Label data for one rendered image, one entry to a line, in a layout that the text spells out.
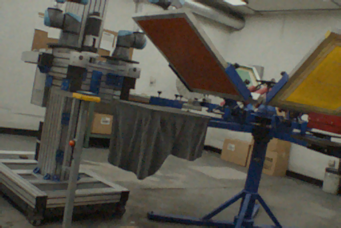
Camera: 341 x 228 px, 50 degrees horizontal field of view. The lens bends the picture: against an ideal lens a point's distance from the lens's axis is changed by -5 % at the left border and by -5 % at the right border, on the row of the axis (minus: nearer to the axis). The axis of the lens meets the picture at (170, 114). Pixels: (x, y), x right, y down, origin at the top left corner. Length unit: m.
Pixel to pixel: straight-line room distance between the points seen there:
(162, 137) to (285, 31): 5.51
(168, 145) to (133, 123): 0.26
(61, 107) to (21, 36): 3.18
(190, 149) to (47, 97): 1.30
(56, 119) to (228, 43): 5.90
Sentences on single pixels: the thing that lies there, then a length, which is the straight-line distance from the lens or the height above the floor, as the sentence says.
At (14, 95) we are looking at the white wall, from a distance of 6.03.
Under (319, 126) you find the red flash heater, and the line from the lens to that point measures 2.10.
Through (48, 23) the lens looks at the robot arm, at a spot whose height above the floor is 1.38.
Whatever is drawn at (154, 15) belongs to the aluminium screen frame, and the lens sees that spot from 2.45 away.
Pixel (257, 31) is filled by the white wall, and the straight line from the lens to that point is 7.94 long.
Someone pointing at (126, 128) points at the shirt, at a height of 0.79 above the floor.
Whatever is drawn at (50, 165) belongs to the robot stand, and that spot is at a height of 0.34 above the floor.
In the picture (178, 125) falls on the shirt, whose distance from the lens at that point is 2.34.
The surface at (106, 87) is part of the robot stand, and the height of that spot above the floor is 1.01.
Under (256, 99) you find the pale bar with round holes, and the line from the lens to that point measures 2.64.
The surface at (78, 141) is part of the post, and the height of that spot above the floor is 0.67.
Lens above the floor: 1.06
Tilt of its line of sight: 3 degrees down
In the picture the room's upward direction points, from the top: 11 degrees clockwise
